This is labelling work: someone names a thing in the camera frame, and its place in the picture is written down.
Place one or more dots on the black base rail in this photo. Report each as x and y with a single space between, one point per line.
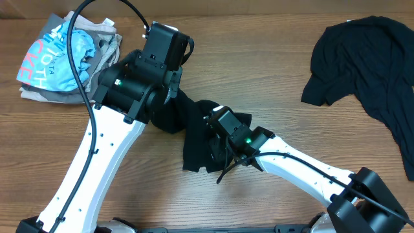
290 228

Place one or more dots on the black t-shirt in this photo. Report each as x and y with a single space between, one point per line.
371 58

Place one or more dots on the beige folded garment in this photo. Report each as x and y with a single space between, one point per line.
106 42

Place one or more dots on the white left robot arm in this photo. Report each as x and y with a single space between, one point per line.
128 94

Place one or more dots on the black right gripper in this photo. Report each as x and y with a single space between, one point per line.
215 149

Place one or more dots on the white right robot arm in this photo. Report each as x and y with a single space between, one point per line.
355 202

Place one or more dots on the black polo shirt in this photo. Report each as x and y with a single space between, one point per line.
182 113

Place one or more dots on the grey folded garment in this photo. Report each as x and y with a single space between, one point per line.
93 84

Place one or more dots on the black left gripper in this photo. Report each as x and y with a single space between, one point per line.
173 82

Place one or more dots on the light blue printed t-shirt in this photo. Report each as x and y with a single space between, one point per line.
46 64

